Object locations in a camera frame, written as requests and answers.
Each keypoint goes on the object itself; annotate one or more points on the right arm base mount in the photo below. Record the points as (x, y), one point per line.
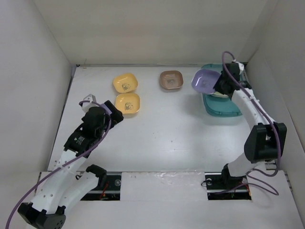
(222, 186)

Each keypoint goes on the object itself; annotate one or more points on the brown panda plate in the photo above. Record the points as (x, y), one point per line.
(171, 80)

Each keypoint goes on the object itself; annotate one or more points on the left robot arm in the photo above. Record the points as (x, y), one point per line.
(61, 190)

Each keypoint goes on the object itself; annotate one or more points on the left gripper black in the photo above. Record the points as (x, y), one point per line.
(116, 115)

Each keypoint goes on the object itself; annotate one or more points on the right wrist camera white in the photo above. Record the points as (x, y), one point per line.
(240, 66)

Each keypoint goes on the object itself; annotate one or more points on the teal plastic bin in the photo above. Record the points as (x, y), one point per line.
(217, 105)

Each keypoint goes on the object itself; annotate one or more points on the cream panda plate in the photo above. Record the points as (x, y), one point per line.
(219, 95)

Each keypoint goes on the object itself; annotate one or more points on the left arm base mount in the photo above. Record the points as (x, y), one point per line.
(108, 188)

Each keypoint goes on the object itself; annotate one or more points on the purple panda plate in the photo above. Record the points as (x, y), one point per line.
(204, 81)

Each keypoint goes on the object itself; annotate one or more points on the yellow panda plate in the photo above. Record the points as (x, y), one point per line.
(128, 103)
(125, 83)

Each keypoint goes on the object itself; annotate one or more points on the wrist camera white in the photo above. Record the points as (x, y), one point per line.
(240, 66)
(89, 102)

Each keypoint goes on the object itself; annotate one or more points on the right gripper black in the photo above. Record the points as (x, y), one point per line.
(216, 86)

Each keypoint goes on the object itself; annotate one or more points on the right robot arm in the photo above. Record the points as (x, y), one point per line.
(267, 137)

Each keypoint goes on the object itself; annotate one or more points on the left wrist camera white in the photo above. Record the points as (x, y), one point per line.
(89, 102)

